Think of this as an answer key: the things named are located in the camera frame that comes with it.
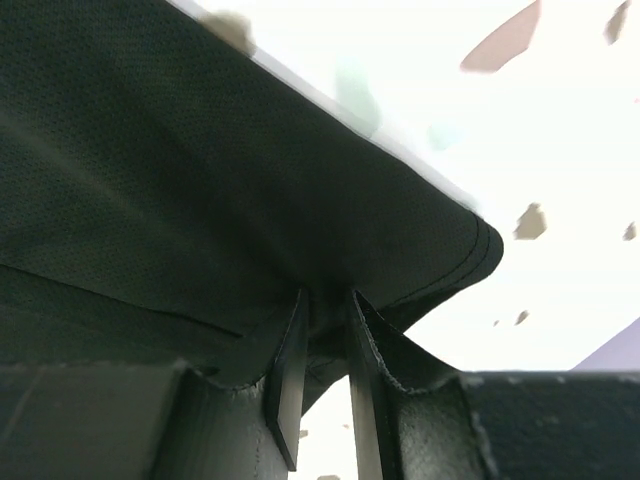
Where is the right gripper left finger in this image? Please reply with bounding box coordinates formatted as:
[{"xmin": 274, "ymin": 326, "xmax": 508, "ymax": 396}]
[{"xmin": 1, "ymin": 291, "xmax": 309, "ymax": 479}]

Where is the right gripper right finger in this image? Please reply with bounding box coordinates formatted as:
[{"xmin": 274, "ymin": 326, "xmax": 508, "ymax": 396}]
[{"xmin": 347, "ymin": 292, "xmax": 639, "ymax": 480}]

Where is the black t shirt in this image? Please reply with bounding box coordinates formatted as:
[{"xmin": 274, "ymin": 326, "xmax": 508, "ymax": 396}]
[{"xmin": 1, "ymin": 1, "xmax": 503, "ymax": 407}]

